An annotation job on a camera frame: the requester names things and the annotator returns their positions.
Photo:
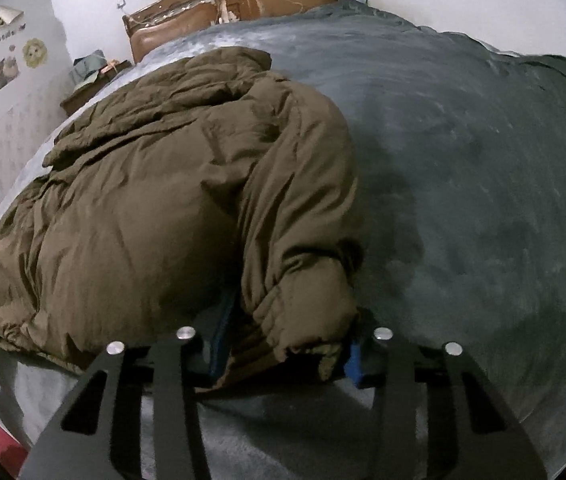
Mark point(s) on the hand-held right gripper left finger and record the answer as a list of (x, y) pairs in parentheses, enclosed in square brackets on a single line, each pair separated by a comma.
[(219, 355)]

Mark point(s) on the grey plush blanket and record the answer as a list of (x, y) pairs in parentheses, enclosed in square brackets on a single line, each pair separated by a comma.
[(463, 160)]

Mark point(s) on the pink cloth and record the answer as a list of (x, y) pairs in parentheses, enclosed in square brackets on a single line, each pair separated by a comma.
[(5, 452)]

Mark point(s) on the peeling wall poster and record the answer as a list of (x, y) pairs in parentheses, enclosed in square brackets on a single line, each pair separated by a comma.
[(3, 15)]

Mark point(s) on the brown puffer jacket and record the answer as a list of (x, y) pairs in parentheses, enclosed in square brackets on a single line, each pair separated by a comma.
[(163, 200)]

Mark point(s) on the grey cats wall sticker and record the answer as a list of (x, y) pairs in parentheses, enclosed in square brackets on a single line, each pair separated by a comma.
[(0, 74)]

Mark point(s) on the yellow flower cat sticker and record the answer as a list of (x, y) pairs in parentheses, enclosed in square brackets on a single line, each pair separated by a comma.
[(34, 52)]

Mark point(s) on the wooden bed headboard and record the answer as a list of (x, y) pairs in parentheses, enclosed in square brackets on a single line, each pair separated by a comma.
[(173, 22)]

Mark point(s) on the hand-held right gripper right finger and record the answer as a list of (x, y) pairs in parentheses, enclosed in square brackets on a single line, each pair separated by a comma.
[(355, 366)]

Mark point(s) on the wooden nightstand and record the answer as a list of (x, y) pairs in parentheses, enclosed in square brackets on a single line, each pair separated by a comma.
[(88, 95)]

